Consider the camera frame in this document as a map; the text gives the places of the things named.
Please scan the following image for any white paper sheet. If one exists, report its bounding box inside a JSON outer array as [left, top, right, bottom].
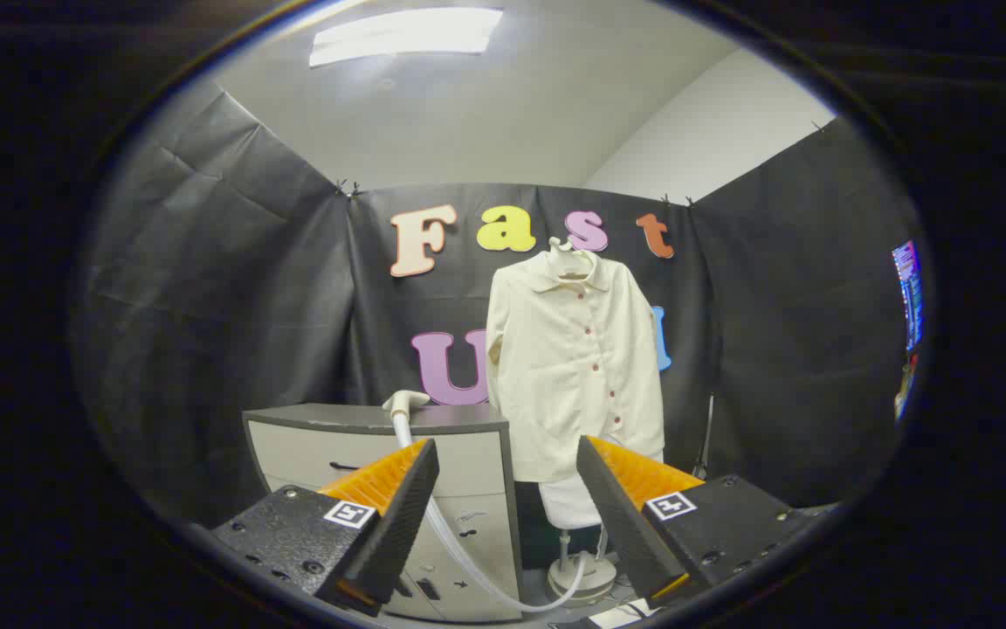
[[590, 601, 661, 628]]

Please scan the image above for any computer monitor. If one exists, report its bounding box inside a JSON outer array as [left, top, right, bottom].
[[892, 240, 925, 352]]

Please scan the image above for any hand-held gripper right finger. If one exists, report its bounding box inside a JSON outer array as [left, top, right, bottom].
[[575, 435, 837, 605]]

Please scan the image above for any white garment stand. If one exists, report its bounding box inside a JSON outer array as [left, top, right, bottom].
[[538, 476, 619, 604]]

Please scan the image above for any grey drawer cabinet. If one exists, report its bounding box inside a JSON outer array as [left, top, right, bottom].
[[243, 402, 523, 623]]

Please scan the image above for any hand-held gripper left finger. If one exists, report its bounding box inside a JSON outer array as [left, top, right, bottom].
[[210, 439, 440, 618]]

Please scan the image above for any cream button shirt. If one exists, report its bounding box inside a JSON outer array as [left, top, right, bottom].
[[486, 253, 666, 483]]

